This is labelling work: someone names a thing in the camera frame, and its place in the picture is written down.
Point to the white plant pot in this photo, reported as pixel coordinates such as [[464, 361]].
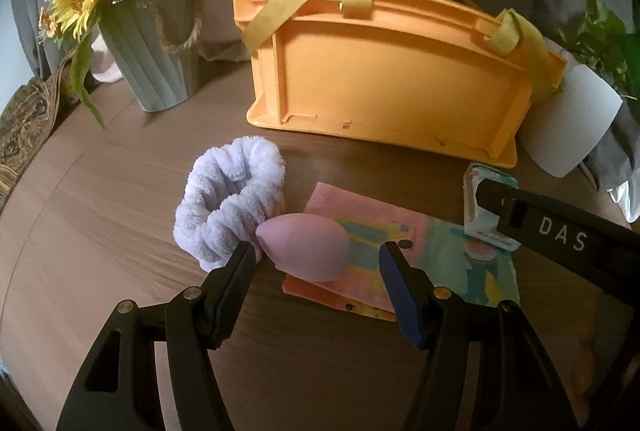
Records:
[[559, 132]]

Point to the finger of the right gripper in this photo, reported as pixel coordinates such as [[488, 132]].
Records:
[[598, 250]]

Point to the patterned brown cloth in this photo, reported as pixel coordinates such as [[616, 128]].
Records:
[[28, 120]]

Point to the orange plastic crate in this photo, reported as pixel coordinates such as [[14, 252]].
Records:
[[437, 75]]

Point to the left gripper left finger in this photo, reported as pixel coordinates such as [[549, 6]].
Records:
[[116, 387]]

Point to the white fluffy scrunchie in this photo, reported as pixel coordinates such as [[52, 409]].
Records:
[[230, 190]]

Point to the colourful printed cloth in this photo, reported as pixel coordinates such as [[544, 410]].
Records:
[[478, 272]]

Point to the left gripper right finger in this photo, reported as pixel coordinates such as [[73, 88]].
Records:
[[517, 386]]

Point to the pink egg-shaped sponge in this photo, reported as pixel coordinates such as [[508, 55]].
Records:
[[306, 246]]

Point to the blue tissue pack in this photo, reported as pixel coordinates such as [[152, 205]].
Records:
[[479, 222]]

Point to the green potted plant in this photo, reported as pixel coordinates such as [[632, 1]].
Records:
[[599, 39]]

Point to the grey-green ribbed vase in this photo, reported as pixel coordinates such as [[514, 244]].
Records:
[[154, 44]]

